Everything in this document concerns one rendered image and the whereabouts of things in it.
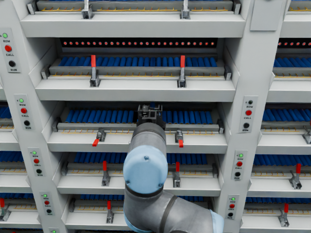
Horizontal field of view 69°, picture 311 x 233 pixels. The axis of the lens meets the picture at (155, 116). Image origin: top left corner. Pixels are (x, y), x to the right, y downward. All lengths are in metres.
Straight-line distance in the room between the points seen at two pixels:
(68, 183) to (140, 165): 0.52
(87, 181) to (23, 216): 0.34
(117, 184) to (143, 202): 0.38
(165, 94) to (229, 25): 0.26
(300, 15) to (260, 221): 0.76
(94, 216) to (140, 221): 0.51
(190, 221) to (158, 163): 0.14
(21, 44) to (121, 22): 0.29
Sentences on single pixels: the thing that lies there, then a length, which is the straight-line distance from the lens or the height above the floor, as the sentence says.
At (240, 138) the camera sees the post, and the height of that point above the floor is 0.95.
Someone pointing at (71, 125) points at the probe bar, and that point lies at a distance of 0.84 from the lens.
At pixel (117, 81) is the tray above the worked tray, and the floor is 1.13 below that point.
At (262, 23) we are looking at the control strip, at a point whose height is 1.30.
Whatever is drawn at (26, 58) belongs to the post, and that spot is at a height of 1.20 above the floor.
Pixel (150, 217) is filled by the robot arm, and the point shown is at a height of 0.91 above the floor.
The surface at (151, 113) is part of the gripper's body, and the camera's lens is 0.64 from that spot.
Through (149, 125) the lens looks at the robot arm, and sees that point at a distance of 0.57.
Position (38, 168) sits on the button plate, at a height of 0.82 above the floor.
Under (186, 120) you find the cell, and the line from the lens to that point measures 0.82.
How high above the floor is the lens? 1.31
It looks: 24 degrees down
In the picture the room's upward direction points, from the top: straight up
